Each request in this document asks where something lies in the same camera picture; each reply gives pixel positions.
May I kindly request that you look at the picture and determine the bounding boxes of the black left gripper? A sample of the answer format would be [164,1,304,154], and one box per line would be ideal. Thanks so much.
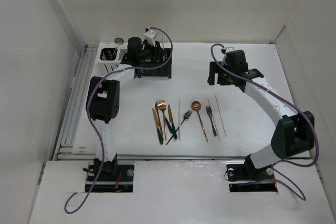
[138,39,166,62]

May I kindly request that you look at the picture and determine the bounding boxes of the silver spoon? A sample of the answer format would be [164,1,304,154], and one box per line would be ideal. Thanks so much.
[112,37,124,59]

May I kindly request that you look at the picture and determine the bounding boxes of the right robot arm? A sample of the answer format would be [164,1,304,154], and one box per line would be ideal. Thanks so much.
[207,47,317,182]

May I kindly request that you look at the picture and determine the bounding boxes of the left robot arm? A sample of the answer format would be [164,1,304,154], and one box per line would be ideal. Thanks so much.
[86,37,172,180]

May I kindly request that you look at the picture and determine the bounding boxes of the black slotted utensil container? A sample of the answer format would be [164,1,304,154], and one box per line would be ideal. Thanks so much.
[135,48,172,79]

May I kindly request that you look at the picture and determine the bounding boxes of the small copper fork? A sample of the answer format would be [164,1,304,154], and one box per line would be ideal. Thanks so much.
[206,106,217,136]

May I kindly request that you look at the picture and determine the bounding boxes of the copper spoon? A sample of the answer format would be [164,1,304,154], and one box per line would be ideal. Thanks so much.
[191,101,208,142]

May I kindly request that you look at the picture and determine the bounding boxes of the white slotted utensil container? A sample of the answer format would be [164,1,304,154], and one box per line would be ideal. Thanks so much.
[96,47,127,76]

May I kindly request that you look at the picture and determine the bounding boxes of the black fork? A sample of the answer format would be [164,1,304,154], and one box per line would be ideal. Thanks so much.
[176,110,193,140]

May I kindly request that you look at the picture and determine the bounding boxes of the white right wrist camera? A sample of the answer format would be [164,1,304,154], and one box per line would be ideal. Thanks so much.
[221,47,234,65]

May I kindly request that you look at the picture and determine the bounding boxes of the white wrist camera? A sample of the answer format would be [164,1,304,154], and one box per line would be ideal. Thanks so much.
[144,27,158,47]
[221,47,234,65]

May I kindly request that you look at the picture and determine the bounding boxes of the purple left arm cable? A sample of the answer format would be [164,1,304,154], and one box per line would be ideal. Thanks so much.
[64,26,174,214]

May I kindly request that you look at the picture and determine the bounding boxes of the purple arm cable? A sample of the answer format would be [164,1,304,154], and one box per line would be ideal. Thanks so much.
[64,26,174,214]
[211,43,320,201]

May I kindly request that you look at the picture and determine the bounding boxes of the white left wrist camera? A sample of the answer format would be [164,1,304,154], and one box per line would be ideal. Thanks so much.
[144,27,158,47]

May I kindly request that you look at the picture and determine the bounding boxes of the gold knife green handle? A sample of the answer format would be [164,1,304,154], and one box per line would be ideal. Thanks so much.
[168,104,176,135]
[152,108,163,145]

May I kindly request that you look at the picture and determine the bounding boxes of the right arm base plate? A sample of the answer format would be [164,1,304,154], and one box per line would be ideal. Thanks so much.
[225,164,278,193]

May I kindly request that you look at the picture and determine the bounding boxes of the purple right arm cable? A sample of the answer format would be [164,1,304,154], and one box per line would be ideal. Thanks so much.
[211,43,320,201]

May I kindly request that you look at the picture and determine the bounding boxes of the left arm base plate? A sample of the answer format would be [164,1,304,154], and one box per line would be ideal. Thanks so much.
[83,164,134,193]

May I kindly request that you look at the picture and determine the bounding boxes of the aluminium frame rail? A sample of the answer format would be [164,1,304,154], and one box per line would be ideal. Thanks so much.
[52,45,98,161]

